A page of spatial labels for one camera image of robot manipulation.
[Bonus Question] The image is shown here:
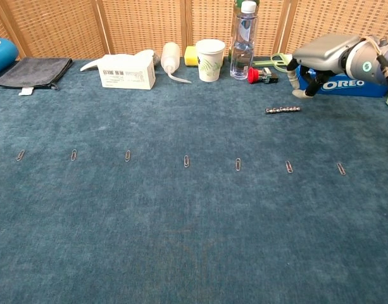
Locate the white squeeze wash bottle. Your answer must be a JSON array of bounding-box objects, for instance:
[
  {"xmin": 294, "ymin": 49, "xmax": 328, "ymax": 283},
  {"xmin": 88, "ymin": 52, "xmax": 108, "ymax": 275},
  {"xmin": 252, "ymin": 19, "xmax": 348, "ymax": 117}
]
[{"xmin": 160, "ymin": 42, "xmax": 192, "ymax": 84}]

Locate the blue detergent bottle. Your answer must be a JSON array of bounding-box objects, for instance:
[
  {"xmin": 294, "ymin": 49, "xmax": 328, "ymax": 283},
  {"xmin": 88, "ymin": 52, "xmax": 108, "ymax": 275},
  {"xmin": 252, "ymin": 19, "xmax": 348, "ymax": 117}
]
[{"xmin": 0, "ymin": 37, "xmax": 20, "ymax": 80}]

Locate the teal table cloth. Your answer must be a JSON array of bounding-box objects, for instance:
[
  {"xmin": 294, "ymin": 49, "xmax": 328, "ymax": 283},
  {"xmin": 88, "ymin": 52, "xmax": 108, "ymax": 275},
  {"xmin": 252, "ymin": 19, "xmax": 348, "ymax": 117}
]
[{"xmin": 0, "ymin": 56, "xmax": 388, "ymax": 304}]

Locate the clear water bottle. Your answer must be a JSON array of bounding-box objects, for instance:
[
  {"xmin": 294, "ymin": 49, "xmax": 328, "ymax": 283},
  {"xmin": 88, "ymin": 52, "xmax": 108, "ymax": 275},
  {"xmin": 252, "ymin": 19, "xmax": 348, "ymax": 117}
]
[{"xmin": 229, "ymin": 1, "xmax": 260, "ymax": 80}]

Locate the white leaf-print paper cup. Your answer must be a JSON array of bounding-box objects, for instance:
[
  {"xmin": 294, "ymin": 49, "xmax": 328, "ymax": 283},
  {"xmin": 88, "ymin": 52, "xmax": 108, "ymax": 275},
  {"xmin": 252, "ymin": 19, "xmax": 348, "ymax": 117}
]
[{"xmin": 195, "ymin": 39, "xmax": 227, "ymax": 83}]

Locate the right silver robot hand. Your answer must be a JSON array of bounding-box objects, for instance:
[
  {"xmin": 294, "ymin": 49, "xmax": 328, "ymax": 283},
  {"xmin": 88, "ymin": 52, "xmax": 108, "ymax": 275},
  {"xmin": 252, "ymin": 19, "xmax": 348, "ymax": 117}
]
[{"xmin": 286, "ymin": 34, "xmax": 362, "ymax": 99}]

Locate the white barcode carton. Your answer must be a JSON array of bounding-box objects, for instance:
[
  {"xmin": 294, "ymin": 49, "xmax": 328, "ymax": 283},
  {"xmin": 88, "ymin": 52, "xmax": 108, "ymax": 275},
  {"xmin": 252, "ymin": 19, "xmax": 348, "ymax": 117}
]
[{"xmin": 97, "ymin": 54, "xmax": 156, "ymax": 91}]

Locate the white handled dish brush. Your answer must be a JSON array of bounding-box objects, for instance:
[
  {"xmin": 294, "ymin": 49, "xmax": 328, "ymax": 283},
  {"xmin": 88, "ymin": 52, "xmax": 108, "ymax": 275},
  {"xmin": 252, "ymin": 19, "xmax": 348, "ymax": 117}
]
[{"xmin": 80, "ymin": 49, "xmax": 156, "ymax": 72}]

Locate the blue Oreo box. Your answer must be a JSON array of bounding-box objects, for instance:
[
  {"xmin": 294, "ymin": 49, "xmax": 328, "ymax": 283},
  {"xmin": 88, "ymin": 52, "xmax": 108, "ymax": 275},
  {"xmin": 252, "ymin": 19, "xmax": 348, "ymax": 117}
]
[{"xmin": 299, "ymin": 68, "xmax": 388, "ymax": 98}]

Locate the wicker folding screen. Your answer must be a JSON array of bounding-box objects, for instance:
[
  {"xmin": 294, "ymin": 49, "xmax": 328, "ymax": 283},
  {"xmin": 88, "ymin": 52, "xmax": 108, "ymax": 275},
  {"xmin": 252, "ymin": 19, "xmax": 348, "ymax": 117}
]
[{"xmin": 0, "ymin": 0, "xmax": 388, "ymax": 61}]

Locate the grey zip pouch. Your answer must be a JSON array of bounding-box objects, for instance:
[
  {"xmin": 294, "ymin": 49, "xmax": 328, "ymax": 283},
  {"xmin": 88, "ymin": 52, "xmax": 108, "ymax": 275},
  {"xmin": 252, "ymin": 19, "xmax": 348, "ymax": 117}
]
[{"xmin": 0, "ymin": 57, "xmax": 73, "ymax": 96}]

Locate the yellow sponge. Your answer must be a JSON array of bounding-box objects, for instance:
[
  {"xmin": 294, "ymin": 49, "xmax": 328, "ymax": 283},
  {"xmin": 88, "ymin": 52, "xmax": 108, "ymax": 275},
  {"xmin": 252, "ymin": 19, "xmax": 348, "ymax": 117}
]
[{"xmin": 184, "ymin": 46, "xmax": 199, "ymax": 67}]

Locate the red emergency stop button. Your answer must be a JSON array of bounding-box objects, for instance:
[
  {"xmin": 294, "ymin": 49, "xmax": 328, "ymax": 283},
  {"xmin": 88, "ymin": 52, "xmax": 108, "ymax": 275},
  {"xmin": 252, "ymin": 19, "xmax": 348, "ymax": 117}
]
[{"xmin": 247, "ymin": 66, "xmax": 279, "ymax": 85}]

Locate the light green plastic brush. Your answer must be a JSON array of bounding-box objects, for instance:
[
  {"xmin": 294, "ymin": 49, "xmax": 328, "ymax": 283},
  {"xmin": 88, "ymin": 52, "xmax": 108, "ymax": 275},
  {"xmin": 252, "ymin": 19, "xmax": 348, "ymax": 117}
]
[{"xmin": 252, "ymin": 53, "xmax": 292, "ymax": 74}]

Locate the magnetic bead rod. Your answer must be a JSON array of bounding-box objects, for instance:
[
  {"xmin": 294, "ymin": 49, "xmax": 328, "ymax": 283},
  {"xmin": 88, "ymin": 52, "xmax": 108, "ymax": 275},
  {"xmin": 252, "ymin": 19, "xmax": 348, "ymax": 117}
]
[{"xmin": 265, "ymin": 106, "xmax": 302, "ymax": 115}]

